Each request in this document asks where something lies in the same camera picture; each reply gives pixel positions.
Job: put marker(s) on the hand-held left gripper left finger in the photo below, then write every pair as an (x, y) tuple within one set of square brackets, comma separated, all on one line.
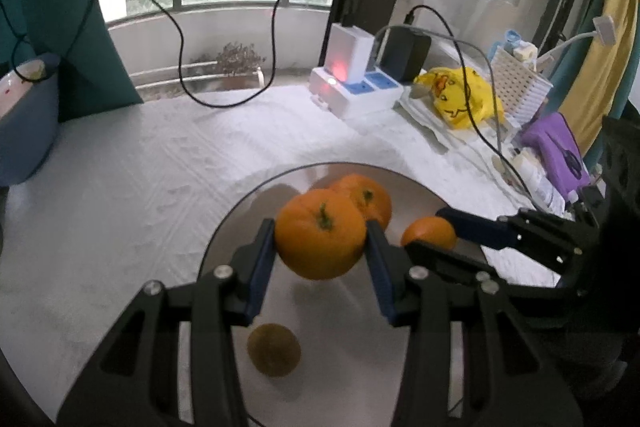
[(260, 264)]

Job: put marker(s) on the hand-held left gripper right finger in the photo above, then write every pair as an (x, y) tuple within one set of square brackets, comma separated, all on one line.
[(378, 269)]

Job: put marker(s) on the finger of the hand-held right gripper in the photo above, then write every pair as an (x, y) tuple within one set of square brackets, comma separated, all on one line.
[(475, 229), (450, 259)]

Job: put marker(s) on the small orange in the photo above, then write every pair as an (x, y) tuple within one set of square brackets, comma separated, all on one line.
[(430, 232)]

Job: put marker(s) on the large orange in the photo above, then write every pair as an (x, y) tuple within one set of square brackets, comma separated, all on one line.
[(320, 242)]

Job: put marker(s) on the round metal plate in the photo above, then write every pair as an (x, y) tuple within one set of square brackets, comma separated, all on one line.
[(325, 307)]

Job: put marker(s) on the orange with green stem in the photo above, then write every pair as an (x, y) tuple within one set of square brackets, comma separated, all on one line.
[(372, 199)]

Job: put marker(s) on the brown kiwi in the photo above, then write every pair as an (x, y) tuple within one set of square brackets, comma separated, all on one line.
[(274, 350)]

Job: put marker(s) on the purple cloth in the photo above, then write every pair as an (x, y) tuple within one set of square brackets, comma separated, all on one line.
[(555, 142)]

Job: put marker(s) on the white tablecloth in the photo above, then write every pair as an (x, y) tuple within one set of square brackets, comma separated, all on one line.
[(150, 187)]

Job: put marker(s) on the white plastic basket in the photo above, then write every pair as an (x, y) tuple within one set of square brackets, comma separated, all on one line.
[(520, 87)]

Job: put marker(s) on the white power strip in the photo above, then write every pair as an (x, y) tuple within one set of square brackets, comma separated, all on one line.
[(350, 99)]

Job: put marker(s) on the black power adapter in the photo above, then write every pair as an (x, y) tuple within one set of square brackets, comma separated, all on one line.
[(406, 54)]

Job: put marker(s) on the blue bottle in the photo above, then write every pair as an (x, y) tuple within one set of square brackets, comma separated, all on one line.
[(512, 41)]

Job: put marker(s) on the dry potted plant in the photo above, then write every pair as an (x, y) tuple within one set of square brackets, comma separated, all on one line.
[(240, 59)]

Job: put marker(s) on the yellow curtain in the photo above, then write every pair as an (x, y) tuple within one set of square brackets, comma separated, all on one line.
[(612, 72)]

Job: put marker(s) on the white charger cube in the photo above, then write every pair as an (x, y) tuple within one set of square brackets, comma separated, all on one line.
[(347, 52)]

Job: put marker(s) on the white gooseneck lamp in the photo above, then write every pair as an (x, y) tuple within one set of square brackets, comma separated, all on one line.
[(602, 27)]

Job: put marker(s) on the blue plastic bucket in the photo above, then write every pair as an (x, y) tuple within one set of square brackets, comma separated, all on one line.
[(25, 127)]

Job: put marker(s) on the teal curtain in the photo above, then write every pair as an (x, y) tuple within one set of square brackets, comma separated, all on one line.
[(55, 2)]

